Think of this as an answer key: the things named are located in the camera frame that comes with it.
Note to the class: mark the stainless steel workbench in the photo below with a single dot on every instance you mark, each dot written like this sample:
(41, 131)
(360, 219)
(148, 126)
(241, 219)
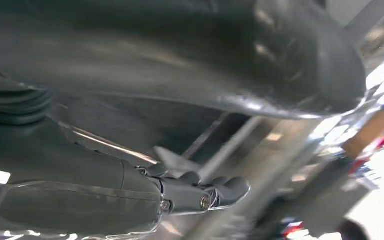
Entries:
(278, 159)

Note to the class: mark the brown cardboard box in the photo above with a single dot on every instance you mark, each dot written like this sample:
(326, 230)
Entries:
(371, 132)

